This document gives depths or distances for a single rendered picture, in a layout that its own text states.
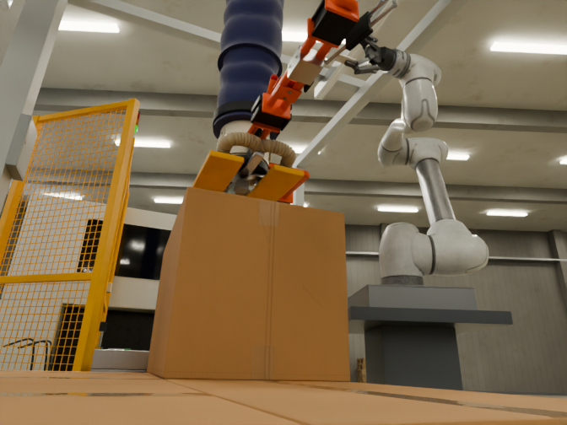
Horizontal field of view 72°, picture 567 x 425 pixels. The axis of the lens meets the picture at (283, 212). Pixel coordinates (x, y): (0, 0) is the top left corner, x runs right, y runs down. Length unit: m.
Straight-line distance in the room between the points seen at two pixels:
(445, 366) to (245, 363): 0.79
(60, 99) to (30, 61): 5.83
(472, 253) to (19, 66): 2.44
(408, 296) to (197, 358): 0.76
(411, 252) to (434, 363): 0.38
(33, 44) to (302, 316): 2.30
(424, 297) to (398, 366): 0.24
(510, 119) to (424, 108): 7.34
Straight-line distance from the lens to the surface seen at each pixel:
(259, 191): 1.29
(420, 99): 1.43
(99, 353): 1.45
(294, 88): 1.04
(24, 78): 2.65
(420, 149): 1.96
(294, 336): 0.89
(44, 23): 2.89
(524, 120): 8.87
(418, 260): 1.53
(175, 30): 3.80
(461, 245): 1.58
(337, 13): 0.86
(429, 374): 1.43
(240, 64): 1.43
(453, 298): 1.41
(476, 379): 14.31
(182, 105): 7.73
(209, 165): 1.16
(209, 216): 0.89
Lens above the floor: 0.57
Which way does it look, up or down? 22 degrees up
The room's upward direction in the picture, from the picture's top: 2 degrees clockwise
